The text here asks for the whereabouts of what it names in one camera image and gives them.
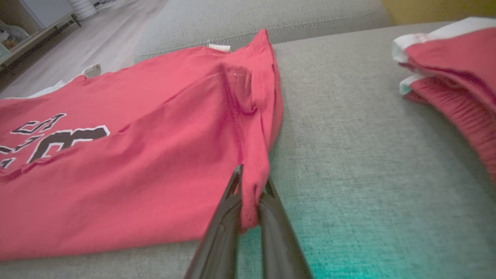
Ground red jersey with black lettering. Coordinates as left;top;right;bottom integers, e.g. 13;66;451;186
0;29;283;261

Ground white cabinet door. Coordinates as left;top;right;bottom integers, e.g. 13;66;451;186
21;0;74;28

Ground pale plush toy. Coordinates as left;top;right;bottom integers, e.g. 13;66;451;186
0;21;29;51

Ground red shorts with white stripes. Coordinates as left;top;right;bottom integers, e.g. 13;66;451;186
392;16;496;186

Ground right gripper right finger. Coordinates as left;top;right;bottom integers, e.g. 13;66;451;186
257;178;313;279

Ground wide yellow sofa backrest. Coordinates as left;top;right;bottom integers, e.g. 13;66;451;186
382;0;496;26

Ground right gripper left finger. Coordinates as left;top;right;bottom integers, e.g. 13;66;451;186
185;165;245;279

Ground white ribbed plant pot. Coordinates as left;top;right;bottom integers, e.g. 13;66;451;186
69;0;98;22

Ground large grey sofa seat cushion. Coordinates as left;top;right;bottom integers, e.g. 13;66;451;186
0;21;496;279

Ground long low television cabinet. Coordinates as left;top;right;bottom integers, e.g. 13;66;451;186
0;0;82;72

